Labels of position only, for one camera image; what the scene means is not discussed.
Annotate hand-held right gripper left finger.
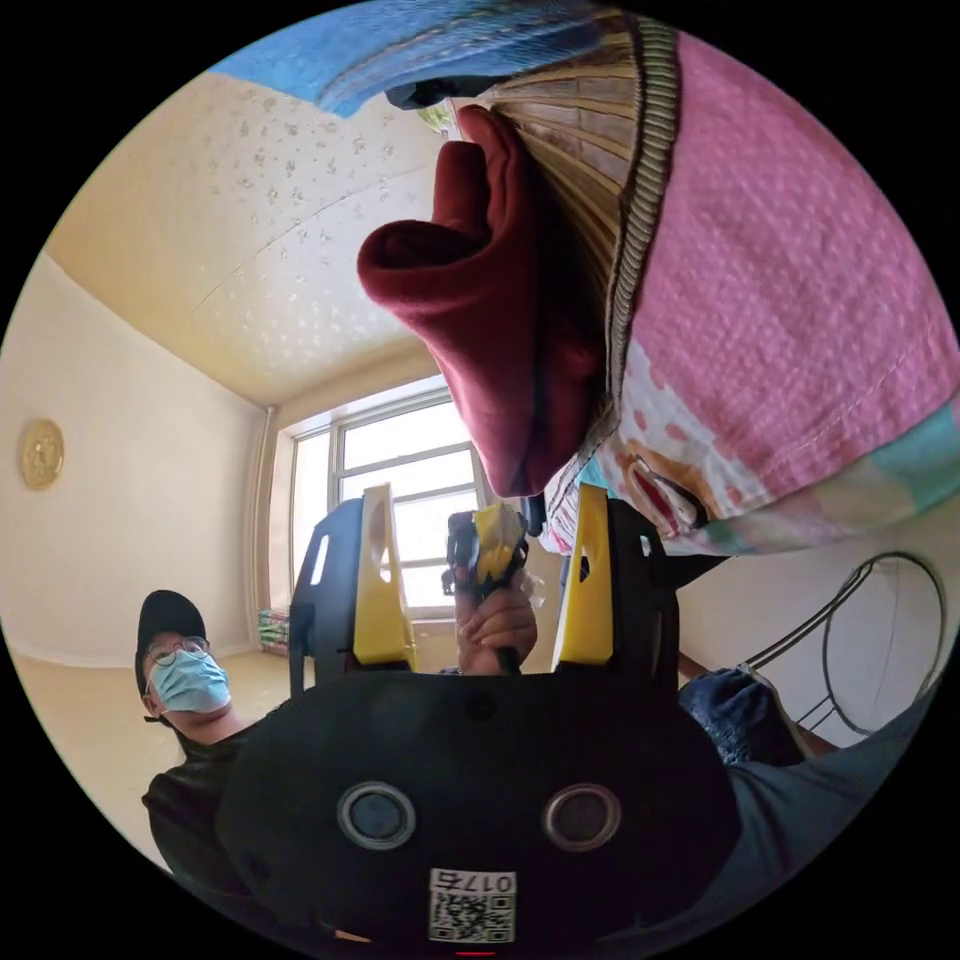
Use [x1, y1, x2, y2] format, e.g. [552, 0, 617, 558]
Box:
[352, 483, 418, 670]

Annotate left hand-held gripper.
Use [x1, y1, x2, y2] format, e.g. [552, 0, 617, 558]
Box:
[442, 505, 531, 601]

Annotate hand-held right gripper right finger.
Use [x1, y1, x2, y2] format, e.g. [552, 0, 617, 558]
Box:
[551, 482, 615, 670]

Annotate red long sleeve shirt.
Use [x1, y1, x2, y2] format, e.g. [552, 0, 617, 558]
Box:
[356, 103, 625, 498]

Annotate person's left hand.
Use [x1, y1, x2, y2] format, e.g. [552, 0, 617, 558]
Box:
[454, 573, 540, 676]

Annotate window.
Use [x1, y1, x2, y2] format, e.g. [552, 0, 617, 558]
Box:
[287, 378, 493, 620]

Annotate person's body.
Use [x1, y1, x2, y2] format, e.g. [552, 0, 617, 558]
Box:
[134, 588, 943, 960]

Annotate bed with mat and sheet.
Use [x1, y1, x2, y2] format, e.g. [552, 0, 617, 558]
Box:
[449, 14, 960, 560]

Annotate blue blanket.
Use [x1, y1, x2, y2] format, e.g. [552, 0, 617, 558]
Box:
[209, 0, 609, 120]

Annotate round metal wire stand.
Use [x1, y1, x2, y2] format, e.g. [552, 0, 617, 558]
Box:
[738, 551, 948, 740]

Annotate round golden wall clock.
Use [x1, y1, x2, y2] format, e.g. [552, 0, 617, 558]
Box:
[19, 417, 67, 492]

